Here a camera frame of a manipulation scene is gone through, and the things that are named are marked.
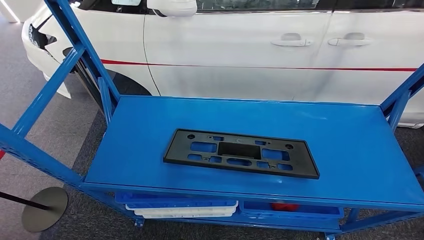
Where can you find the grey metal stand bar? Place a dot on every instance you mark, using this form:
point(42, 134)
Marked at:
point(87, 86)

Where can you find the blue metal shelf rack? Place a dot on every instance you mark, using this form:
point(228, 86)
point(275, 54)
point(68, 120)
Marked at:
point(132, 149)

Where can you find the white car with red stripe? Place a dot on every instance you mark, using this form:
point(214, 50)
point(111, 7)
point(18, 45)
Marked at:
point(232, 43)

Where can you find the red barrier belt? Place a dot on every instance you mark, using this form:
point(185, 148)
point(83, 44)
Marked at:
point(1, 155)

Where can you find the black stanchion with round base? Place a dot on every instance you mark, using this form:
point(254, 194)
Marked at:
point(44, 212)

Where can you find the red item in bin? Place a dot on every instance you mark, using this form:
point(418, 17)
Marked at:
point(285, 207)

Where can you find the black plastic license plate bracket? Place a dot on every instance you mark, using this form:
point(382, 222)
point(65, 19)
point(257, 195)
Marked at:
point(298, 162)

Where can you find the white plastic bin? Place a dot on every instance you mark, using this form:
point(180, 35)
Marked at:
point(185, 211)
point(185, 216)

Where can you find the blue plastic bin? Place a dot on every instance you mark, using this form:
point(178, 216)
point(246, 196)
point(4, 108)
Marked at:
point(172, 199)
point(318, 212)

